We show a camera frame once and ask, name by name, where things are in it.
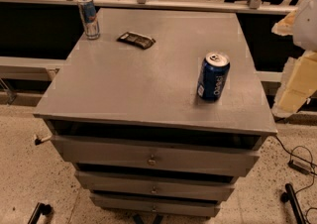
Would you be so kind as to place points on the grey metal railing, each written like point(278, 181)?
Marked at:
point(199, 5)

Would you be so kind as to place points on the black left base leg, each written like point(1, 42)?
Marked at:
point(40, 209)

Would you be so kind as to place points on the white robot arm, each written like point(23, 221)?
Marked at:
point(305, 25)

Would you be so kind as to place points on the black base leg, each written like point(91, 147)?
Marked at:
point(290, 196)
point(40, 209)

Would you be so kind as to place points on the grey drawer cabinet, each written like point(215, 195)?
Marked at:
point(109, 89)

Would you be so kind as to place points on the grey drawer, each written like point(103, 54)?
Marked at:
point(153, 186)
point(155, 155)
point(155, 205)

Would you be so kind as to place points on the blue pepsi can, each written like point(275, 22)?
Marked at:
point(213, 75)

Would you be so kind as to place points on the top grey drawer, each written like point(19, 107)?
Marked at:
point(155, 155)

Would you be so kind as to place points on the black power adapter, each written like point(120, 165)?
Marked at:
point(303, 168)

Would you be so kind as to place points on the bottom grey drawer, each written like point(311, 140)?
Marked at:
point(155, 205)

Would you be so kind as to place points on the middle grey drawer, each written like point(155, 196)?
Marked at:
point(153, 186)

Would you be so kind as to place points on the dark snack packet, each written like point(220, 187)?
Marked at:
point(138, 40)

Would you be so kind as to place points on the tall silver blue can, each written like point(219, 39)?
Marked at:
point(89, 19)

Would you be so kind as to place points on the black right base leg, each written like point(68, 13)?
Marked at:
point(290, 196)

